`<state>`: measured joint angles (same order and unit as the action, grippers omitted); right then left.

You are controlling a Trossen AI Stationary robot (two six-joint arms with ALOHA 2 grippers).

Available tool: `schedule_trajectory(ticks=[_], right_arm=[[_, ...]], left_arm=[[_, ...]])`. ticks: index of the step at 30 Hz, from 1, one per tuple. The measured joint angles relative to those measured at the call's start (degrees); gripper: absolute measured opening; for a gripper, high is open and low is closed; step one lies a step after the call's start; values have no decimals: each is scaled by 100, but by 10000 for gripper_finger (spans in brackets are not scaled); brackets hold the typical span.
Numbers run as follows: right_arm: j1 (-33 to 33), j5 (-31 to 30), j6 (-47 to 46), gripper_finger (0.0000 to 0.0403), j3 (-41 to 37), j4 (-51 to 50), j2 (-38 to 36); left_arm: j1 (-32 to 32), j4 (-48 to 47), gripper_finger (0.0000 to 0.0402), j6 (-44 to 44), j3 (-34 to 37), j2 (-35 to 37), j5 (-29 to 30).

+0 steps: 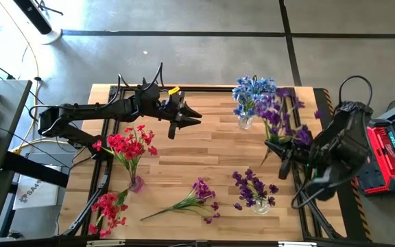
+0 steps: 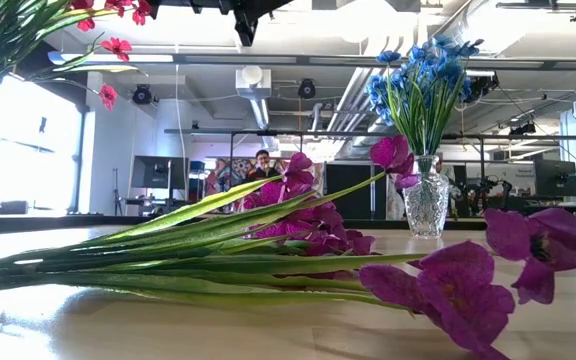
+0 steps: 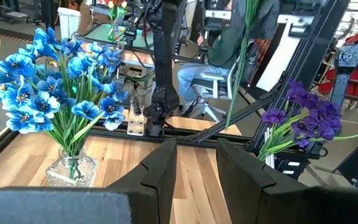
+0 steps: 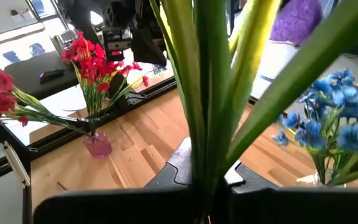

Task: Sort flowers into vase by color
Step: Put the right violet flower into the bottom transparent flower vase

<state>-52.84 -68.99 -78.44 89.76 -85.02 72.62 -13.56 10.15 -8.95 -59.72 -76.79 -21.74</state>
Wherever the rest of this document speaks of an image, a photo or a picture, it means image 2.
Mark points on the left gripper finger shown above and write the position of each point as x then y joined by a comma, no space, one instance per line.
270,5

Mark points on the red artificial flower bunch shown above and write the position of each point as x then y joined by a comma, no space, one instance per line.
116,46
140,10

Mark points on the blue artificial flower bunch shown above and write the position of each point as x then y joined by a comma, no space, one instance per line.
460,50
378,90
418,55

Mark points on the magenta artificial flower bunch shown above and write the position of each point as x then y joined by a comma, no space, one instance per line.
448,280

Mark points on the black background robot arm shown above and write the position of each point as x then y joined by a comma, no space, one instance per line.
488,192

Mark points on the clear cut glass vase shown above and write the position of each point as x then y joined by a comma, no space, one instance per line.
425,205

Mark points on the grey overhead beam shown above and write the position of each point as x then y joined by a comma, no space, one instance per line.
268,60

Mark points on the black ceiling speaker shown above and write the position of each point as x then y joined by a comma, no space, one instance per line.
142,95
307,89

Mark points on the long ceiling light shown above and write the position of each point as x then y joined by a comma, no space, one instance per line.
158,58

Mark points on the silver ceiling ducts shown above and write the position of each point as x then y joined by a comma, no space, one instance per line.
355,100

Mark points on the person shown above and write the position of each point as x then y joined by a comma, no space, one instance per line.
263,165

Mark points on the colourful patterned quilt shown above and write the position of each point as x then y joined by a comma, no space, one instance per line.
223,172

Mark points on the black monitor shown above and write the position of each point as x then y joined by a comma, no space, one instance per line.
553,177
158,172

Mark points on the black cabinet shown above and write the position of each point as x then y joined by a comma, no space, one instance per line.
355,195

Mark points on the bright window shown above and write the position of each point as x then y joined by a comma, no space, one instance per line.
28,150

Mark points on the ceiling track fixture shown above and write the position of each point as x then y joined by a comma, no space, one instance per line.
538,5

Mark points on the white ceiling duct box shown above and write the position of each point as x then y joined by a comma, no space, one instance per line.
253,82

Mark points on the black overhead rail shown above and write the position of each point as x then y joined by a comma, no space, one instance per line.
208,131

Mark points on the black aluminium table frame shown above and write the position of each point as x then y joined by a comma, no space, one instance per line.
43,224

